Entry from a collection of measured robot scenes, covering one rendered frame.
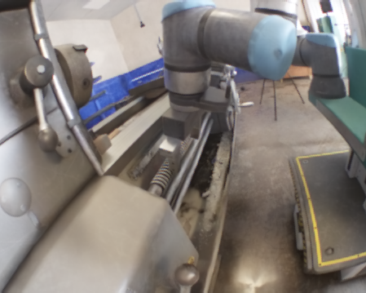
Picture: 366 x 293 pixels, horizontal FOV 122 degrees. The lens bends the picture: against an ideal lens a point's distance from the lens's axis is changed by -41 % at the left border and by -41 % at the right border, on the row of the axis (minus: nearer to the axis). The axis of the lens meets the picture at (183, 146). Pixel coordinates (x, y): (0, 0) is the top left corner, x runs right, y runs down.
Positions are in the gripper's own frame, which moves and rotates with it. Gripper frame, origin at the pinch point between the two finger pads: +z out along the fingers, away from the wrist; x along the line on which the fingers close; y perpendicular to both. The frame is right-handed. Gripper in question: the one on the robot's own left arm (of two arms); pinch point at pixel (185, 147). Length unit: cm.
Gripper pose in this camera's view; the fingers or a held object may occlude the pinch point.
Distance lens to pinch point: 45.3
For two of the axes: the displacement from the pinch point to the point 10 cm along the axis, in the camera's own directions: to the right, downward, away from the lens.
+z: 0.0, 7.2, 7.0
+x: -4.1, 6.3, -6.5
